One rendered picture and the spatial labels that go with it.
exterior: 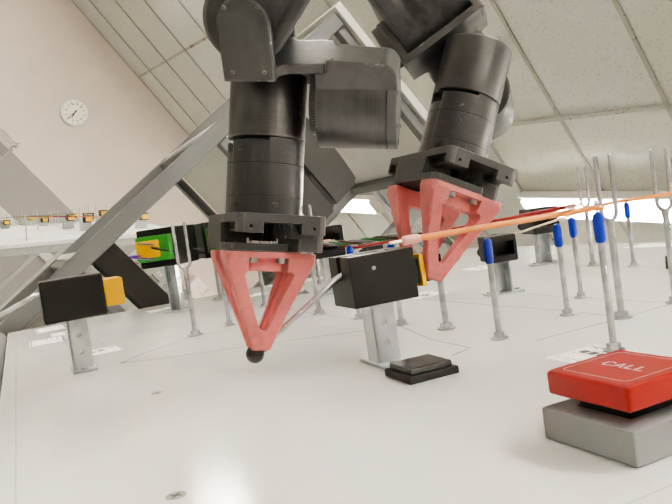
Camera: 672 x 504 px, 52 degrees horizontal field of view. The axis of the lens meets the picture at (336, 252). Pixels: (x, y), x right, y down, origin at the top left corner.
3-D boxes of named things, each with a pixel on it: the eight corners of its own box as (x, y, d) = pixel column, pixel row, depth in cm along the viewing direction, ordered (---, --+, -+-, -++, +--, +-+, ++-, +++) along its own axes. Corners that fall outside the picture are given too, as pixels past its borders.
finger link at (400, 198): (431, 286, 62) (455, 186, 63) (477, 291, 55) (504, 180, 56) (365, 267, 59) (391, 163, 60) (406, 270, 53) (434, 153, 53)
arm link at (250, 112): (243, 73, 55) (221, 52, 49) (329, 73, 54) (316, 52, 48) (239, 160, 55) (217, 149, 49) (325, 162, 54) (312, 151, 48)
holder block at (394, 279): (334, 306, 56) (327, 257, 56) (395, 294, 58) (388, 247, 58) (355, 309, 52) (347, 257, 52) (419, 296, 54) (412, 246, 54)
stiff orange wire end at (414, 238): (384, 247, 42) (383, 238, 42) (595, 211, 49) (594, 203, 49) (395, 247, 41) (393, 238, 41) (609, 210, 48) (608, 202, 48)
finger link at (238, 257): (285, 340, 57) (289, 226, 57) (314, 354, 50) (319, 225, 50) (202, 341, 54) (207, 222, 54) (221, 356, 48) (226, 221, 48)
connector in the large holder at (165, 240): (175, 258, 113) (171, 233, 112) (167, 259, 110) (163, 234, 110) (142, 262, 114) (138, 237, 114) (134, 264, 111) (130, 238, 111)
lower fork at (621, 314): (638, 316, 59) (618, 152, 58) (623, 320, 58) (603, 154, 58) (620, 315, 61) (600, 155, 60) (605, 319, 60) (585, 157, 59)
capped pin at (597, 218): (599, 353, 49) (580, 202, 48) (608, 348, 50) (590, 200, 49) (620, 353, 48) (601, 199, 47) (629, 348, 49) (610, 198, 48)
